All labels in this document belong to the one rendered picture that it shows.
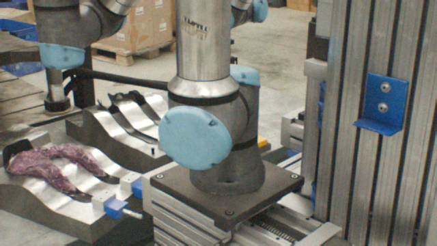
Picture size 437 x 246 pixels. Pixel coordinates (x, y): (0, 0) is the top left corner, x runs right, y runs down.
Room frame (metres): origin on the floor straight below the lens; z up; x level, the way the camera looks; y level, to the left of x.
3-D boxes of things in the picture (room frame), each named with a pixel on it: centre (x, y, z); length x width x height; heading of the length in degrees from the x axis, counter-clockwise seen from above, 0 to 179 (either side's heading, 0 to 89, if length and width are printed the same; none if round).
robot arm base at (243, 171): (0.96, -0.02, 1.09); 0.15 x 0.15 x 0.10
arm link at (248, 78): (0.95, -0.01, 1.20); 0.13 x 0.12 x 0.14; 162
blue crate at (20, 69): (5.06, 2.04, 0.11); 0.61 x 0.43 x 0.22; 55
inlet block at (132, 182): (1.22, 0.19, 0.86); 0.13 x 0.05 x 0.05; 61
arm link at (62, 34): (0.93, 0.27, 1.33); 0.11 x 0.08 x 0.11; 162
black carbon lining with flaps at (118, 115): (1.59, 0.25, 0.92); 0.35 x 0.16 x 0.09; 44
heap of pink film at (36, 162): (1.30, 0.45, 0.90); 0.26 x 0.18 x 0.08; 61
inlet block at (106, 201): (1.13, 0.24, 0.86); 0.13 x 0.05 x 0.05; 61
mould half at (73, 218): (1.30, 0.45, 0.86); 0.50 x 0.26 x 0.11; 61
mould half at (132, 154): (1.61, 0.26, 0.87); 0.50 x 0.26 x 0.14; 44
